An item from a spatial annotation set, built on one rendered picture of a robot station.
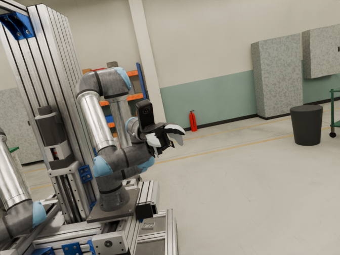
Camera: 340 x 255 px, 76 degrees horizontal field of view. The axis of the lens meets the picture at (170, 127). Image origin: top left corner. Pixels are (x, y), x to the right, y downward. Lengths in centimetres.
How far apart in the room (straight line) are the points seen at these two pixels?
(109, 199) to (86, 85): 53
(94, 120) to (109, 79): 22
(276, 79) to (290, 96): 60
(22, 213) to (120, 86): 60
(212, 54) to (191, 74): 73
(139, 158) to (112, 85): 37
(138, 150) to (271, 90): 538
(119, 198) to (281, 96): 545
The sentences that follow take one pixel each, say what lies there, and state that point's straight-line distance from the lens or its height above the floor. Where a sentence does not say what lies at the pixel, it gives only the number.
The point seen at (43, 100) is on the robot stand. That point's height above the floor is 160.
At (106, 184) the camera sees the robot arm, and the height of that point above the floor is 117.
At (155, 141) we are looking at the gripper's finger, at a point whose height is 145.
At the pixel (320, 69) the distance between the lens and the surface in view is 693.
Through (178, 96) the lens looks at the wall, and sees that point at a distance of 584.
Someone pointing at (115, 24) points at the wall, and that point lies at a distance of 600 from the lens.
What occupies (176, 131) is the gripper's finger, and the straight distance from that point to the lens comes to 58.
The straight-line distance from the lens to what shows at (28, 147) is 663.
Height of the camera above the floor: 161
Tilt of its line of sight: 14 degrees down
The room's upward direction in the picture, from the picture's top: 11 degrees counter-clockwise
